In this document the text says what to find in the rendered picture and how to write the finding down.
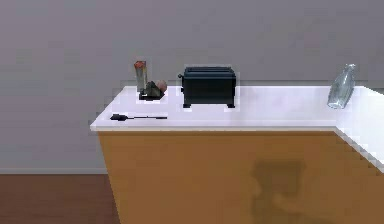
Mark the orange cabinet with white worktop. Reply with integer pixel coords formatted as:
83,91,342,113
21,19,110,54
89,85,384,224

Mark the clear glass bottle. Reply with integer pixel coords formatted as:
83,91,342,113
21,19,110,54
326,63,357,110

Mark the black toaster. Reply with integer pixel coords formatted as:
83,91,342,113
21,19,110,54
177,66,237,109

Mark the black spatula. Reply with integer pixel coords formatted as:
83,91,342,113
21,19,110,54
109,113,168,122

